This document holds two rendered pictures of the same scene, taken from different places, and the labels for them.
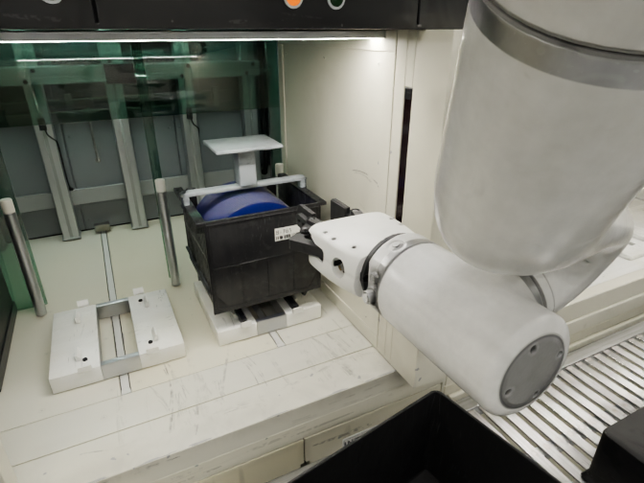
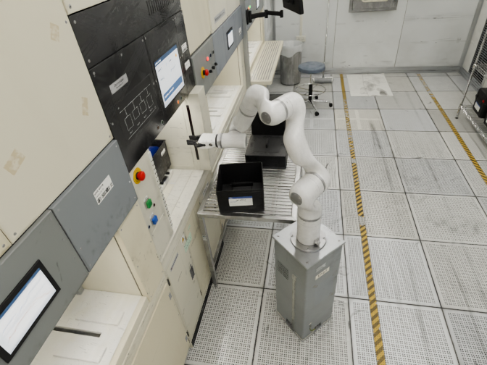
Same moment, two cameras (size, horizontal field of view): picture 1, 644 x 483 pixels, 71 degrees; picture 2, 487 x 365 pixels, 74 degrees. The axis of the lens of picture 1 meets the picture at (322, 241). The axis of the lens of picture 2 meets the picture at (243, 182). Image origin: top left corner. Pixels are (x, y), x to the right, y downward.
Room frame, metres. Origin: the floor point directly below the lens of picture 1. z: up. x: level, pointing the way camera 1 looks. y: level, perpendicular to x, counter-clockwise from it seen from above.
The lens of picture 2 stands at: (-0.73, 1.05, 2.10)
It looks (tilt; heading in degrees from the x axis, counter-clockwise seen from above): 38 degrees down; 310
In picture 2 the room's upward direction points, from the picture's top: 6 degrees counter-clockwise
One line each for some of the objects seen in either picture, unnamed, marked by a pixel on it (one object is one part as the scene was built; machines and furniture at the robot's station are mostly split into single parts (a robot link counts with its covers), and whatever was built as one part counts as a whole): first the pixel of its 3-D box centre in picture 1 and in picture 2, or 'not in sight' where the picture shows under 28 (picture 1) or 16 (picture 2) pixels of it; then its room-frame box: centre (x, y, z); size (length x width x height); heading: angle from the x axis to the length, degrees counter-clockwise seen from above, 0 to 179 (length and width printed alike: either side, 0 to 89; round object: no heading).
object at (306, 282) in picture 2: not in sight; (305, 280); (-0.21, -0.05, 0.38); 0.28 x 0.28 x 0.76; 71
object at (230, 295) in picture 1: (248, 223); (145, 157); (0.80, 0.14, 1.06); 0.24 x 0.20 x 0.32; 116
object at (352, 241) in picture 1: (370, 251); (209, 140); (0.43, -0.05, 1.19); 0.11 x 0.10 x 0.07; 27
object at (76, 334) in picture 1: (116, 331); not in sight; (0.69, 0.38, 0.89); 0.22 x 0.21 x 0.04; 26
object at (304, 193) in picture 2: not in sight; (306, 198); (-0.20, -0.02, 1.07); 0.19 x 0.12 x 0.24; 83
